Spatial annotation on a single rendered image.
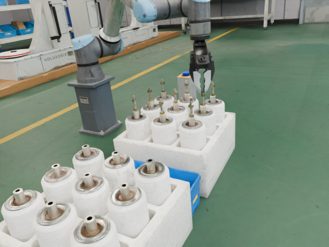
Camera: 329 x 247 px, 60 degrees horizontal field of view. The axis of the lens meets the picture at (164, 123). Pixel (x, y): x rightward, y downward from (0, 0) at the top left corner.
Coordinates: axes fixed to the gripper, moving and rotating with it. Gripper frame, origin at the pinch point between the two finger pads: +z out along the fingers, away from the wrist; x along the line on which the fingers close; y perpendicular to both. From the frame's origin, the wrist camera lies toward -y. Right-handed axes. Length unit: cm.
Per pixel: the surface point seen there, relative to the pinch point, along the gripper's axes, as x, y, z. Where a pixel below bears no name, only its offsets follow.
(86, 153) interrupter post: 39.1, -26.7, 8.0
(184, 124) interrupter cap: 8.1, -10.1, 8.8
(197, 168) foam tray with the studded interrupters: 4.8, -18.9, 21.9
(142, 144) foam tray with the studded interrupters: 24.1, -8.8, 16.3
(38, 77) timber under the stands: 141, 168, 27
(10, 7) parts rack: 293, 450, -39
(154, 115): 19.5, 6.8, 11.2
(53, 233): 39, -57, 10
